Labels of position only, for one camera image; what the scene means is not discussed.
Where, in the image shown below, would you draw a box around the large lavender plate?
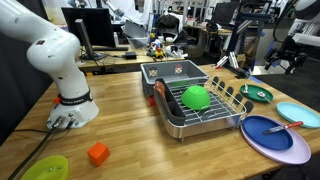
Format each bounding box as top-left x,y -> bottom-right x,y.
240,114 -> 312,166

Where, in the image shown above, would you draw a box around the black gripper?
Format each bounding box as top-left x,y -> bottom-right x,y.
264,35 -> 308,75

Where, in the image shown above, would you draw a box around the metal dish rack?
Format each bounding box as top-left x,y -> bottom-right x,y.
153,75 -> 255,139

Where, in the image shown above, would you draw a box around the green plastic bowl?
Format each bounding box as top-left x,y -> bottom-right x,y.
180,85 -> 212,111

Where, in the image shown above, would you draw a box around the blue plate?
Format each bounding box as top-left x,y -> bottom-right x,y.
241,115 -> 294,152

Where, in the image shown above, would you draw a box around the grey plastic bin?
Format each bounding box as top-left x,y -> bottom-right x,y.
140,59 -> 210,99

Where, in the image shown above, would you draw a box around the white black headset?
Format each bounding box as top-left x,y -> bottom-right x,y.
165,44 -> 188,58

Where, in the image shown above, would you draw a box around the grey tilted container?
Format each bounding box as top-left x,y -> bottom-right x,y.
121,19 -> 150,48

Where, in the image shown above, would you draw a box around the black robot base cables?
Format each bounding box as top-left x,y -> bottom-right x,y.
8,114 -> 75,180

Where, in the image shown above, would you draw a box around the black aluminium camera stand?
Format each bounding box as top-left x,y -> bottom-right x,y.
213,12 -> 278,79

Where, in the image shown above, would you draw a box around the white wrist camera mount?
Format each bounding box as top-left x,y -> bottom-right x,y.
292,33 -> 320,48

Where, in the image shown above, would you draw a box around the blue tape patch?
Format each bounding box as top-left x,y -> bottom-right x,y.
248,75 -> 264,84

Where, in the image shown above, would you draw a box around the red handled knife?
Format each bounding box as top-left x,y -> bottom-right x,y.
262,120 -> 305,136

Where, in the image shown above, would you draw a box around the wooden desk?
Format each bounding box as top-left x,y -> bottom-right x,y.
77,46 -> 188,73

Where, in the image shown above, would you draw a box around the dark green plate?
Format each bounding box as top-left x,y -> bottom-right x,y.
239,83 -> 274,104

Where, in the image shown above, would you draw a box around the black backpack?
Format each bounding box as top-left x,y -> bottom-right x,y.
156,13 -> 181,38

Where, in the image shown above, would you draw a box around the small red block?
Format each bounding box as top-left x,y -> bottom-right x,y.
148,94 -> 157,108

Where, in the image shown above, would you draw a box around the light cyan plate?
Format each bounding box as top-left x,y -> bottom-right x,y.
276,101 -> 320,130

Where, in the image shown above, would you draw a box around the yellow green bowl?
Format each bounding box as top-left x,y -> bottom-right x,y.
20,154 -> 70,180

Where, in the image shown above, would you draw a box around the black power adapter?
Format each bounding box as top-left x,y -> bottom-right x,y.
123,51 -> 138,60

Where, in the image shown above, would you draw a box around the dark flat screen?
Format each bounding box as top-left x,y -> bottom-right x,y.
211,2 -> 241,26

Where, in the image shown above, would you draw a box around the orange cube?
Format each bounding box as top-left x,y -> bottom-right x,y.
87,141 -> 111,167

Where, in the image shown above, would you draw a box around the black computer monitor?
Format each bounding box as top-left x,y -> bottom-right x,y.
61,7 -> 117,62

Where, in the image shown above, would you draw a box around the yellow rubber duck toy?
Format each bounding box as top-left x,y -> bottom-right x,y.
153,47 -> 165,60

